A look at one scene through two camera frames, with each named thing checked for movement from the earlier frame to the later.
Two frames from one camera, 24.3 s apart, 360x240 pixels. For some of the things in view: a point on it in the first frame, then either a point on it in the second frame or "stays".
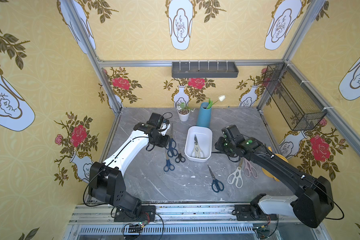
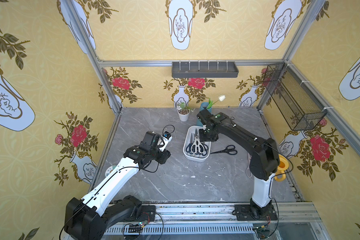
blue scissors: [171, 144] → [189, 146]
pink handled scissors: [248, 169] stays
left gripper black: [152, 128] → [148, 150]
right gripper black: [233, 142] → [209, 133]
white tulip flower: [220, 98] stays
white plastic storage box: [198, 143] stays
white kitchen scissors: [236, 176] → [197, 146]
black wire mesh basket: [299, 108] stays
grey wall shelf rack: [204, 69] stays
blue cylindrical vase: [204, 114] stays
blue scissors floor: [217, 185] → [205, 147]
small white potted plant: [183, 111] stays
